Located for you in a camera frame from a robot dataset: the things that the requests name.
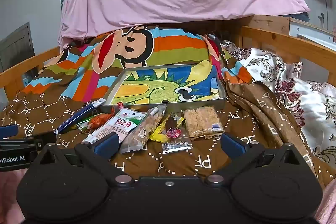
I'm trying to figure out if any long blue snack packet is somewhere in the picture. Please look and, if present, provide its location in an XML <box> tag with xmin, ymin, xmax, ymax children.
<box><xmin>55</xmin><ymin>98</ymin><xmax>106</xmax><ymax>134</ymax></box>

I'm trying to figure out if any orange snack packet red label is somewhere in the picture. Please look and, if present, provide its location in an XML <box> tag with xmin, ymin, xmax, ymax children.
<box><xmin>88</xmin><ymin>102</ymin><xmax>124</xmax><ymax>133</ymax></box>

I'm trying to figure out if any yellow snack bar packet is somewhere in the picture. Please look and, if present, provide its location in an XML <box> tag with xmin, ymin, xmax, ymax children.
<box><xmin>150</xmin><ymin>119</ymin><xmax>185</xmax><ymax>144</ymax></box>

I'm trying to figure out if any striped cartoon printed blanket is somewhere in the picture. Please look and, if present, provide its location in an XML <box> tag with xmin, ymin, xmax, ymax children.
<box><xmin>0</xmin><ymin>26</ymin><xmax>336</xmax><ymax>188</ymax></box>

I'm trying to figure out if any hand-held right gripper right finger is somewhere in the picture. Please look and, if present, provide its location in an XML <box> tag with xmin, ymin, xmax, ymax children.
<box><xmin>205</xmin><ymin>132</ymin><xmax>302</xmax><ymax>185</ymax></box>

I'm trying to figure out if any clear brown biscuit packet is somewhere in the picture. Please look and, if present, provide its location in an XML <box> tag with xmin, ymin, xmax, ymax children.
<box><xmin>119</xmin><ymin>106</ymin><xmax>167</xmax><ymax>154</ymax></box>

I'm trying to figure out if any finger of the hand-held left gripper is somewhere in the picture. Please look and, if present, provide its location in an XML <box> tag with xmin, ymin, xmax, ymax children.
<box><xmin>0</xmin><ymin>132</ymin><xmax>57</xmax><ymax>151</ymax></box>
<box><xmin>0</xmin><ymin>124</ymin><xmax>19</xmax><ymax>139</ymax></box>

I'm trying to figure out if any white green tofu packet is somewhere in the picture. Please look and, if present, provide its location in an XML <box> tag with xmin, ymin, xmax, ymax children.
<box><xmin>83</xmin><ymin>109</ymin><xmax>148</xmax><ymax>146</ymax></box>

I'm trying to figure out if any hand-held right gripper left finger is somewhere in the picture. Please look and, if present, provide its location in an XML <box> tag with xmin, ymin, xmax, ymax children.
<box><xmin>34</xmin><ymin>132</ymin><xmax>134</xmax><ymax>185</ymax></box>

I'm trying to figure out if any dark snack red round label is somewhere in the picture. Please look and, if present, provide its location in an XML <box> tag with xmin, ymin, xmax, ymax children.
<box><xmin>164</xmin><ymin>114</ymin><xmax>186</xmax><ymax>139</ymax></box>

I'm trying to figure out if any wooden bed frame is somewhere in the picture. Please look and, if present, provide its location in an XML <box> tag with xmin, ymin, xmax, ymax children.
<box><xmin>0</xmin><ymin>14</ymin><xmax>336</xmax><ymax>99</ymax></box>

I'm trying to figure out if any grey metal tray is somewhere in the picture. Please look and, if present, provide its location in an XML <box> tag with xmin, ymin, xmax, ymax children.
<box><xmin>101</xmin><ymin>64</ymin><xmax>227</xmax><ymax>114</ymax></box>

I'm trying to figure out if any rice crisp cake packet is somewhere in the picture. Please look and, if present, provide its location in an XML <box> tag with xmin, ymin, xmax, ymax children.
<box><xmin>183</xmin><ymin>106</ymin><xmax>225</xmax><ymax>141</ymax></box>

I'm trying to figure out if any floral satin quilt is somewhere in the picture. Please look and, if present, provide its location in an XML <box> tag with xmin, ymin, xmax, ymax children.
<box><xmin>220</xmin><ymin>40</ymin><xmax>336</xmax><ymax>165</ymax></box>

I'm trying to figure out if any white door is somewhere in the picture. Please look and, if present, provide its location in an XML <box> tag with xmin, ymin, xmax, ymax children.
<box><xmin>294</xmin><ymin>0</ymin><xmax>332</xmax><ymax>30</ymax></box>

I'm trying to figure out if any dark framed panel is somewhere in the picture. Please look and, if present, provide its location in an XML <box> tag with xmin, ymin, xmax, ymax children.
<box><xmin>0</xmin><ymin>22</ymin><xmax>35</xmax><ymax>68</ymax></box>

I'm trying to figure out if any small clear snack packet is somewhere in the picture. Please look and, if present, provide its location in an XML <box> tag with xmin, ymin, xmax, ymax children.
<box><xmin>162</xmin><ymin>139</ymin><xmax>193</xmax><ymax>155</ymax></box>

